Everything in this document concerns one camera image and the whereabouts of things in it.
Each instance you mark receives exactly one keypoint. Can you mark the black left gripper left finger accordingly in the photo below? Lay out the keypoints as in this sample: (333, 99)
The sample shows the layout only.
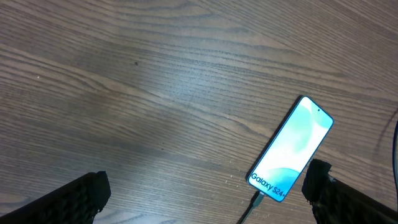
(77, 202)

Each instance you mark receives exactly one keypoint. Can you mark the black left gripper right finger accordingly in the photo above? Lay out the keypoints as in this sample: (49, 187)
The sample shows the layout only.
(334, 202)

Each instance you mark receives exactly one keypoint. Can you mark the blue Galaxy smartphone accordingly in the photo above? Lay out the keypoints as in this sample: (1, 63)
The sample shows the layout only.
(289, 151)

